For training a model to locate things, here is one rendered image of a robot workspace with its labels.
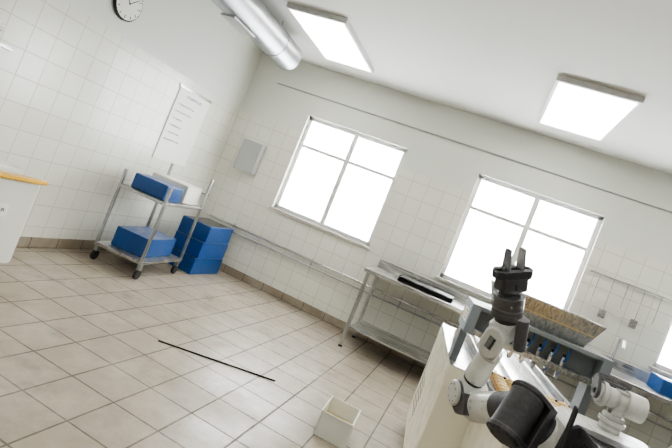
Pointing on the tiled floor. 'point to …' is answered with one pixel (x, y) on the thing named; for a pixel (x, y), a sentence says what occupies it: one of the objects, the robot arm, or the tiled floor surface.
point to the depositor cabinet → (419, 419)
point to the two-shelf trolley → (147, 226)
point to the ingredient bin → (14, 206)
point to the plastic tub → (336, 422)
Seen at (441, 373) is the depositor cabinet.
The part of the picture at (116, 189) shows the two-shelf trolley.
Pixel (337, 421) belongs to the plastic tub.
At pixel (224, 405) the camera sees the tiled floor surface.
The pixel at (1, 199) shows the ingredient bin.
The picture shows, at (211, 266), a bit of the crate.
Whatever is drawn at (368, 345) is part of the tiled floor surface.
